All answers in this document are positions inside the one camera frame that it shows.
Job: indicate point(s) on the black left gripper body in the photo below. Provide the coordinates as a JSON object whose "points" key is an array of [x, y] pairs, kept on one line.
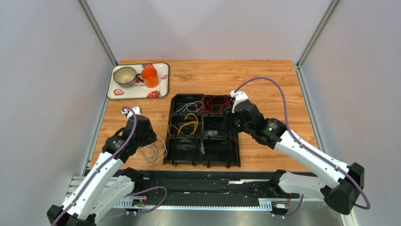
{"points": [[148, 136]]}

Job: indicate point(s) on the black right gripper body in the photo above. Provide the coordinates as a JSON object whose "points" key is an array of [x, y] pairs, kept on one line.
{"points": [[234, 119]]}

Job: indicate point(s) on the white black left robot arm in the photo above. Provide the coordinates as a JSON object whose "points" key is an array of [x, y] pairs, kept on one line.
{"points": [[90, 202]]}

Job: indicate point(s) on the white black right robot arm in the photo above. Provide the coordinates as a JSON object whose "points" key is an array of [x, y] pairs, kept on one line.
{"points": [[335, 182]]}

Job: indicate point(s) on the white strawberry serving tray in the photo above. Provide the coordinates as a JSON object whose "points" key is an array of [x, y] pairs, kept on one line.
{"points": [[136, 88]]}

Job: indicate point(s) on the black compartment organizer tray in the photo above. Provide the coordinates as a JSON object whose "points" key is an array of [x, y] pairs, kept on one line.
{"points": [[196, 132]]}

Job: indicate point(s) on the orange translucent cup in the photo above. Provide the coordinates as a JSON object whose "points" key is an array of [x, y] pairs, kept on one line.
{"points": [[150, 77]]}

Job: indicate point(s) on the grey ceramic mug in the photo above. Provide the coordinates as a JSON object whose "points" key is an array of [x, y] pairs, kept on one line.
{"points": [[126, 77]]}

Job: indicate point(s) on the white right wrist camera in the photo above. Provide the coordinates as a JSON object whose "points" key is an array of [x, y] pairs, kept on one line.
{"points": [[238, 96]]}

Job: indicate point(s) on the aluminium frame post right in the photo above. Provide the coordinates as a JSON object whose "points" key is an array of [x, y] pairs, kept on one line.
{"points": [[318, 32]]}

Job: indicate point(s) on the aluminium frame post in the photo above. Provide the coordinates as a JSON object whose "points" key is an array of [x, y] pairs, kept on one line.
{"points": [[84, 5], [318, 32]]}

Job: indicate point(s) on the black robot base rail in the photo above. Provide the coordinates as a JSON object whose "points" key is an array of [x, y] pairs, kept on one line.
{"points": [[210, 188]]}

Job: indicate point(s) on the aluminium frame post left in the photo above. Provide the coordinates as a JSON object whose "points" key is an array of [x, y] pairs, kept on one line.
{"points": [[84, 5]]}

